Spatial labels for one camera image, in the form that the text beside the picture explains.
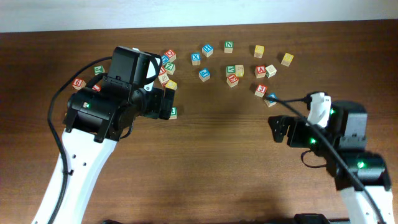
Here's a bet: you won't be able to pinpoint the green R block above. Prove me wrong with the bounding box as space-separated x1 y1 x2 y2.
170 107 177 119

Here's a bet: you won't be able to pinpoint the yellow S block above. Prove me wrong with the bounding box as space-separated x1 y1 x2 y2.
254 45 265 58

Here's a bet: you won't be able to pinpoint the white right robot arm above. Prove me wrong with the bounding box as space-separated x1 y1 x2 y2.
268 96 395 223

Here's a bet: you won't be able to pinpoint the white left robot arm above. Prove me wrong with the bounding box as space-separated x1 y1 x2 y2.
33 46 175 223

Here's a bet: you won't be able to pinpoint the yellow block centre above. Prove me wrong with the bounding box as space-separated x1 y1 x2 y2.
165 80 178 90

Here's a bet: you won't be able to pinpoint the red leaf picture block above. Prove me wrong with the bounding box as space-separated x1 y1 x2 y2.
158 73 170 87

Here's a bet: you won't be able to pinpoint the red U block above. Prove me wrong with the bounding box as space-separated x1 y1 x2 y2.
159 67 166 76

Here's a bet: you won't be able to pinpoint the green Z block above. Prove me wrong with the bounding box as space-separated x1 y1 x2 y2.
164 62 176 75

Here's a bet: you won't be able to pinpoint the blue I block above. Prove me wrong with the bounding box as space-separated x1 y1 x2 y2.
264 93 277 107

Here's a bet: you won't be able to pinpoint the blue D block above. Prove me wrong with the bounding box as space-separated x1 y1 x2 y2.
161 54 169 65

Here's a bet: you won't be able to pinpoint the red Q block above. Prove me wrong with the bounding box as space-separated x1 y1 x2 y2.
165 49 177 63

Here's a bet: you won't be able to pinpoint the blue block centre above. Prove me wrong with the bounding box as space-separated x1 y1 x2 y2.
198 68 211 82

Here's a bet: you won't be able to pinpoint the blue X block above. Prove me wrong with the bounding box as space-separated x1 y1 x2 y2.
191 52 201 66

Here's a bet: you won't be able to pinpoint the red 3 block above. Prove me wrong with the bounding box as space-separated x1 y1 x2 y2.
254 84 267 98

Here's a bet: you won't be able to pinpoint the red 1 block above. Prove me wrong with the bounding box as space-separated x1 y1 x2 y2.
92 85 101 91

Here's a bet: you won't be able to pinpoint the green J block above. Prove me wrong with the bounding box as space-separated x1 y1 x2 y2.
93 65 105 75

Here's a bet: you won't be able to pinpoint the white O block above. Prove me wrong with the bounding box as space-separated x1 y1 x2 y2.
266 65 277 78

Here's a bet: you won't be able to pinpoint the blue H block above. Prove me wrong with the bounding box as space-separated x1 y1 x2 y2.
202 44 214 57

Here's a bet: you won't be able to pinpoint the red V block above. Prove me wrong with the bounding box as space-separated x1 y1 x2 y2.
254 65 267 78

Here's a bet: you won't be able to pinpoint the red E block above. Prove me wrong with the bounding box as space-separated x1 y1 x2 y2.
226 73 239 88

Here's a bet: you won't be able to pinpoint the yellow block far right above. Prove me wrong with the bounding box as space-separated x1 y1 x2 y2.
281 53 294 67

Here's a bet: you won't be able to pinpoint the green V block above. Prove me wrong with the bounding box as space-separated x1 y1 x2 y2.
226 65 236 77

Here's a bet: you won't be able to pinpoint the red 6 block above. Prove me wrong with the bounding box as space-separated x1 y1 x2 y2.
72 78 86 90

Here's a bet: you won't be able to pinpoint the plain wooden picture block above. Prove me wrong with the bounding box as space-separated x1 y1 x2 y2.
235 65 244 77

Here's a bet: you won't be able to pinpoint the green N block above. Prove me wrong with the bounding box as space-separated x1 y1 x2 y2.
224 41 234 54

